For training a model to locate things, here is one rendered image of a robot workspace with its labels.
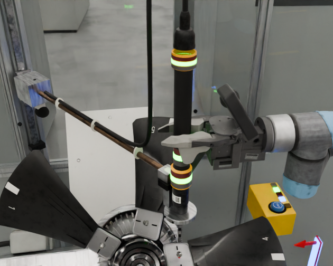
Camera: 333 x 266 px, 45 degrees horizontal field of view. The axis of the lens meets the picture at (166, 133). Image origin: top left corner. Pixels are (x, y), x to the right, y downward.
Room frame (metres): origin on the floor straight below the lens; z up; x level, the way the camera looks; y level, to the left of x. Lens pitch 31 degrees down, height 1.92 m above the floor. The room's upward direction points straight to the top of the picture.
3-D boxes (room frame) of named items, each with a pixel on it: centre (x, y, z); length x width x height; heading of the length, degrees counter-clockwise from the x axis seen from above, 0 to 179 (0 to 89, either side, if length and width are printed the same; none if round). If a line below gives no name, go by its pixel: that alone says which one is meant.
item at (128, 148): (0.87, 0.18, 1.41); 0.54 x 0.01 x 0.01; 44
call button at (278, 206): (0.95, -0.35, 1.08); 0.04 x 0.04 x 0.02
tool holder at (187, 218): (0.66, -0.02, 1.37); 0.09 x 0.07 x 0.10; 44
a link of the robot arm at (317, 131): (0.69, -0.30, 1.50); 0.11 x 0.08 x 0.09; 99
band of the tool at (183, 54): (0.65, -0.03, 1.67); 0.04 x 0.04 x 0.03
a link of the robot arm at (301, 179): (0.71, -0.30, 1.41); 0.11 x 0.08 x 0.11; 149
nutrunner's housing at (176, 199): (0.65, -0.03, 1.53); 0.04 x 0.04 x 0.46
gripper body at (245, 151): (0.67, -0.14, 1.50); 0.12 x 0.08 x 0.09; 99
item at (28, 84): (1.10, 0.40, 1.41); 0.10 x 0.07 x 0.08; 44
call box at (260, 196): (1.00, -0.34, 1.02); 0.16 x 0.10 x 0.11; 9
